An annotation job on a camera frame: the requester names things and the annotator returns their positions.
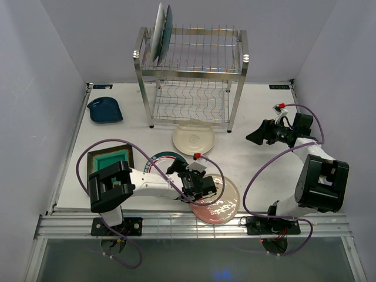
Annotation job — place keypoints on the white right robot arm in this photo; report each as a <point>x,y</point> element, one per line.
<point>320,186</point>

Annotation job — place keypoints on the square black teal plate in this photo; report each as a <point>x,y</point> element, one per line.
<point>99,159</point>

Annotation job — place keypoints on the stainless steel dish rack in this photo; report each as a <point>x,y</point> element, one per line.
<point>200,79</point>

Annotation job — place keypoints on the cream bear plate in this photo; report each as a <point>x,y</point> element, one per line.
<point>193,136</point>

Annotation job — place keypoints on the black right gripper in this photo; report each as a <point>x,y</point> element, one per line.
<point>266,131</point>

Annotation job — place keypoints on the cream and pink branch plate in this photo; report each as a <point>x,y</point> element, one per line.
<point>223,210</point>

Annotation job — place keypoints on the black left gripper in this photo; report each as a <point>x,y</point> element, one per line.
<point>177,166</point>

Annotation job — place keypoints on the red and teal plate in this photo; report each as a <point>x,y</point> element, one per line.
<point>157,35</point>

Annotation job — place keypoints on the aluminium front rail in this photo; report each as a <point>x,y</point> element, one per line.
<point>64,225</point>

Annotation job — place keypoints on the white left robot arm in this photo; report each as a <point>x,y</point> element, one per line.
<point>111,186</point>

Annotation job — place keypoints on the left blue table label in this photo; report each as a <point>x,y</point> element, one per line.
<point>102,86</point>

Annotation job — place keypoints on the dark blue irregular dish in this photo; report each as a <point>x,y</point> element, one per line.
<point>105,110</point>

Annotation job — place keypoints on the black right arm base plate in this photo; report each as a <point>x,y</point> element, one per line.
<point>262,226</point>

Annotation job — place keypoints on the dark teal blossom plate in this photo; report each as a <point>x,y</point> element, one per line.
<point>166,35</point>

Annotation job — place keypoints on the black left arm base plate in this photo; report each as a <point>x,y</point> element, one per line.
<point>131,226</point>

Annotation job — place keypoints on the white green red rimmed plate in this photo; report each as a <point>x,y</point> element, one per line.
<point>163,160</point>

